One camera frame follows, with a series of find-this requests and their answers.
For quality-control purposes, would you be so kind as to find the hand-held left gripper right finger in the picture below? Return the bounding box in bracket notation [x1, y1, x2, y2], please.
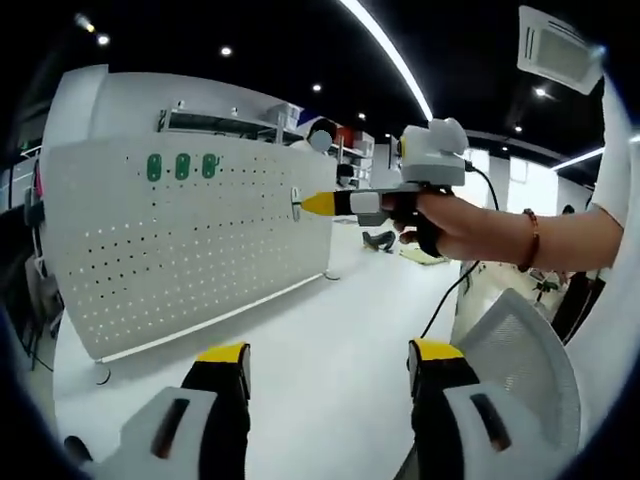
[407, 338, 551, 480]

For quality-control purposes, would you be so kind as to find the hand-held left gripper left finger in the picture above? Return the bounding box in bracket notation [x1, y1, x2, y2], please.
[79, 342, 252, 480]

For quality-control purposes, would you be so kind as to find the white perforated mounting plate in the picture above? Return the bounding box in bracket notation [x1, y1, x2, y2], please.
[39, 141, 341, 385]

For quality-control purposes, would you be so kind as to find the person's right hand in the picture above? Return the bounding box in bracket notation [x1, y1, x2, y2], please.
[397, 192, 529, 266]

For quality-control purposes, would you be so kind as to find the dark grey handheld device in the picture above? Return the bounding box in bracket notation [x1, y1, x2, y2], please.
[360, 228, 396, 254]

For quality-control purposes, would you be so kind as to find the yellow paper sheet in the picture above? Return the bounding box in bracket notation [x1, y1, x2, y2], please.
[399, 244, 444, 266]

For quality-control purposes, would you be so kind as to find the long ceiling strip light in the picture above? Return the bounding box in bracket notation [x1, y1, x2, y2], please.
[339, 0, 435, 122]

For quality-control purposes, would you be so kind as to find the black computer mouse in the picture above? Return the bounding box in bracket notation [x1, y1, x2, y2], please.
[63, 435, 94, 464]

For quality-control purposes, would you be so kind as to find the white ceiling air vent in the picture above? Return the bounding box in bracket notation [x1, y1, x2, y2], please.
[517, 4, 604, 94]

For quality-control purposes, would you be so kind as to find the grey metal shelf rack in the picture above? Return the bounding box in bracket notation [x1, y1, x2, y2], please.
[158, 99, 301, 146]

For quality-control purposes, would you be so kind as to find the person's white shirt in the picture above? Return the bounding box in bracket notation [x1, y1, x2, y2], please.
[564, 69, 640, 451]

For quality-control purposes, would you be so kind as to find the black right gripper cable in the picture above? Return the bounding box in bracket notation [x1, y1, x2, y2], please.
[418, 160, 501, 341]

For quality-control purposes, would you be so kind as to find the red bead bracelet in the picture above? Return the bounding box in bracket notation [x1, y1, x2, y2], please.
[517, 208, 541, 274]

